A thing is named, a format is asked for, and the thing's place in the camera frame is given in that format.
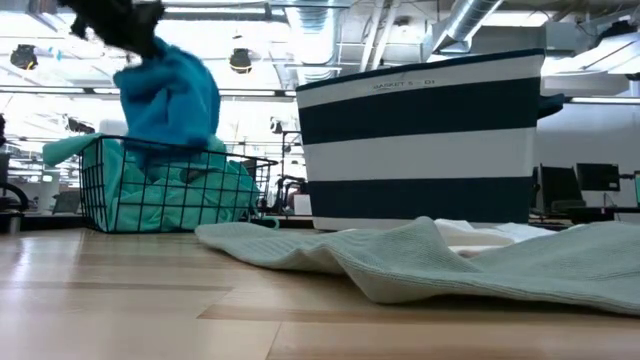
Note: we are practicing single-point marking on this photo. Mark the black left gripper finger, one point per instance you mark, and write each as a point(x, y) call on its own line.
point(136, 44)
point(153, 37)

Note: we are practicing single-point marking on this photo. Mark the turquoise fleece cloth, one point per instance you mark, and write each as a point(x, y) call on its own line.
point(170, 100)

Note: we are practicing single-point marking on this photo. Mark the black ceiling spotlight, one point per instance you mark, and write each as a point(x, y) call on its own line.
point(240, 61)
point(23, 56)

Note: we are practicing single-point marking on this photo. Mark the navy white striped fabric bin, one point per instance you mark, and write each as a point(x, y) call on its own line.
point(415, 110)

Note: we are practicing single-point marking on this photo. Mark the grey-green knit cloth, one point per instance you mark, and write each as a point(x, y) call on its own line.
point(410, 270)

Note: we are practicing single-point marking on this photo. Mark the white cloth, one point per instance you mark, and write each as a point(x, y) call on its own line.
point(480, 235)

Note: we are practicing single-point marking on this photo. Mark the black office monitor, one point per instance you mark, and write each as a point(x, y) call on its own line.
point(597, 176)
point(560, 187)

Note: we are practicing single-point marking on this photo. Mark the black metal table frame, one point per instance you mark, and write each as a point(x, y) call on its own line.
point(40, 222)

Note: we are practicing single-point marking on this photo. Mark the silver ventilation duct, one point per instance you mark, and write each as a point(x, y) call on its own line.
point(467, 20)

